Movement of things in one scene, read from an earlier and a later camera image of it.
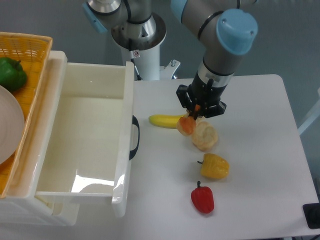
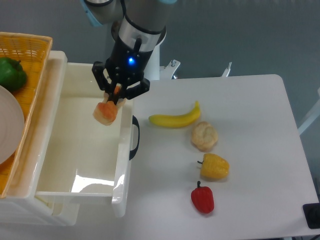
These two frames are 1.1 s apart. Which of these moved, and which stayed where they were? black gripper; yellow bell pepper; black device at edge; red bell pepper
Moved: black gripper
Stayed: yellow bell pepper; red bell pepper; black device at edge
